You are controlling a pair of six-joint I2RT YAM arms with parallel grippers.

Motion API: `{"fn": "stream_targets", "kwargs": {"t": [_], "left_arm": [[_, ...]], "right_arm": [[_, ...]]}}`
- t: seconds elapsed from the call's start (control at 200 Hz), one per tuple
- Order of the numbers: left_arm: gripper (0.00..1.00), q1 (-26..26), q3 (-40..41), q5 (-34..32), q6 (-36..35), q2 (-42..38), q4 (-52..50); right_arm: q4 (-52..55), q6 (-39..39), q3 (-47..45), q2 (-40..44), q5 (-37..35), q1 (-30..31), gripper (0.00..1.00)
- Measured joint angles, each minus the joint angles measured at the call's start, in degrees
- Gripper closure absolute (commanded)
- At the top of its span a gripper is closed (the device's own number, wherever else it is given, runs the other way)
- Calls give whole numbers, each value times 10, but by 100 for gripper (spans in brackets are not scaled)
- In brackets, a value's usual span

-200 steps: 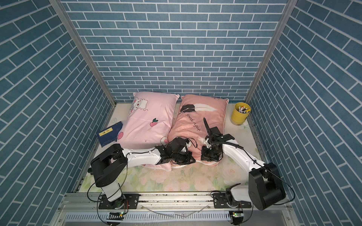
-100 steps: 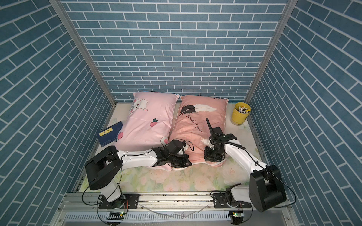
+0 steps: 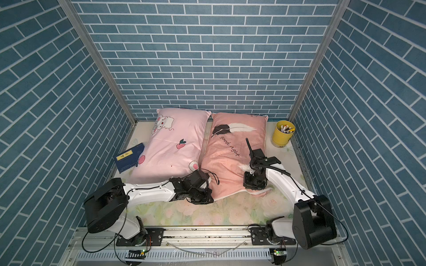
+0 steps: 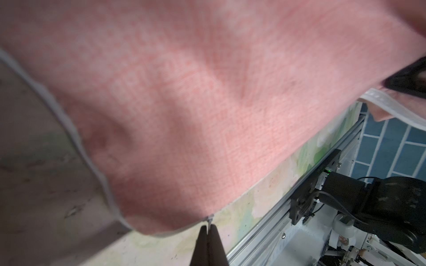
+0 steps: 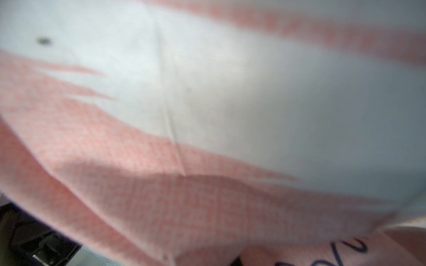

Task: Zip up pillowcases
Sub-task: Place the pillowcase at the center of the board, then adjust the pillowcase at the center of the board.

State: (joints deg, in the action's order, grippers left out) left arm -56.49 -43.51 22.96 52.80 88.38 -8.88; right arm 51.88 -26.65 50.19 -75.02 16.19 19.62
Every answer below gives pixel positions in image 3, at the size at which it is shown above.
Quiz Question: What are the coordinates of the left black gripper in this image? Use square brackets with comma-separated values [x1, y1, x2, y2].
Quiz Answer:
[187, 188, 216, 205]

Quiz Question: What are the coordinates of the salmon pink feather pillow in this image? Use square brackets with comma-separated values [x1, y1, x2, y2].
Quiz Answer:
[201, 113, 270, 201]

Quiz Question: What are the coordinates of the light pink cartoon pillow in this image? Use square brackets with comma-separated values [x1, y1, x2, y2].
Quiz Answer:
[126, 108, 211, 185]

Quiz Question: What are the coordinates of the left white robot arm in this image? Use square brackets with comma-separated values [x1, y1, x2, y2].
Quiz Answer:
[84, 170, 218, 240]

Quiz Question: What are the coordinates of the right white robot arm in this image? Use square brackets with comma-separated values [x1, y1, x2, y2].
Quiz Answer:
[243, 149, 337, 249]

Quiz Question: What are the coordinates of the floral table mat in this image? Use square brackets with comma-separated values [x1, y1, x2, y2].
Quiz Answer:
[128, 122, 314, 227]

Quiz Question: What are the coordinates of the yellow pen holder cup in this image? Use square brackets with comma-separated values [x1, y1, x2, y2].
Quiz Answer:
[271, 120, 296, 147]

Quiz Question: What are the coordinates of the blue book yellow label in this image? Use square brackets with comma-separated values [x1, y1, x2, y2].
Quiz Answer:
[113, 143, 145, 173]

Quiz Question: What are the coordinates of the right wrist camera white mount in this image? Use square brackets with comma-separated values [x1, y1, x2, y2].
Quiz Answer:
[245, 166, 255, 175]

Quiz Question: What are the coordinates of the left black camera cable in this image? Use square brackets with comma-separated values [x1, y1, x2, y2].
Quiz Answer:
[186, 168, 220, 186]

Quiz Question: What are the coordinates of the black corrugated camera cable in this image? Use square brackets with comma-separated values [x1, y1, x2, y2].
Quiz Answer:
[245, 137, 255, 160]

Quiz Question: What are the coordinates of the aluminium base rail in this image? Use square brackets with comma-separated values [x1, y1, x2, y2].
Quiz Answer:
[59, 226, 350, 266]

